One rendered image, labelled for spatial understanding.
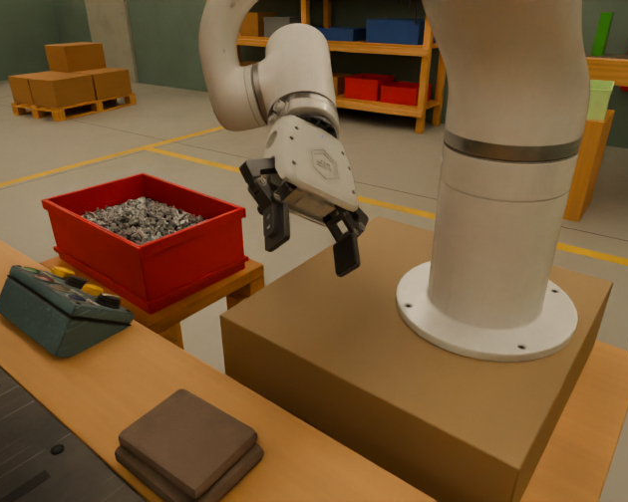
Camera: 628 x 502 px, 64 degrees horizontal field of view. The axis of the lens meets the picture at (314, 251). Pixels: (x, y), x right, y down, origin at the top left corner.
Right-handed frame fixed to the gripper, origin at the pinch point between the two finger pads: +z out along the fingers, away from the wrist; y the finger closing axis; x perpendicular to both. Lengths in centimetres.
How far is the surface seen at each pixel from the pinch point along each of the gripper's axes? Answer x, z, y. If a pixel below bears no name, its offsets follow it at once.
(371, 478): -1.2, 21.1, 3.1
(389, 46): 148, -407, 262
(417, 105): 161, -366, 310
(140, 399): 15.8, 12.1, -9.8
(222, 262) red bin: 34.8, -19.0, 10.2
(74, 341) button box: 23.0, 4.5, -14.8
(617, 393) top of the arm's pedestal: -11.1, 13.0, 34.0
